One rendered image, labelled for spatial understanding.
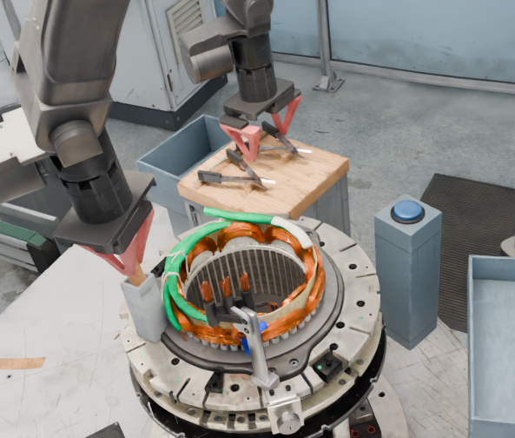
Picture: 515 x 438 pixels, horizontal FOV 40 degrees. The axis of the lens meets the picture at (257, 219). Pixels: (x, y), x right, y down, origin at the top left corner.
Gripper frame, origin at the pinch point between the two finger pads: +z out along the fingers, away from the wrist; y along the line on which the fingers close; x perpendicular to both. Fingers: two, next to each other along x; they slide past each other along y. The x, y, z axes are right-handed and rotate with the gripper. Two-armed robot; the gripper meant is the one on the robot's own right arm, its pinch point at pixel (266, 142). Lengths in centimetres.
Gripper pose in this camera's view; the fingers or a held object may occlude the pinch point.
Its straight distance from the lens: 113.4
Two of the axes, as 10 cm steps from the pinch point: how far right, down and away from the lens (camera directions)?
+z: 1.4, 7.6, 6.4
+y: -6.2, 5.7, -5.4
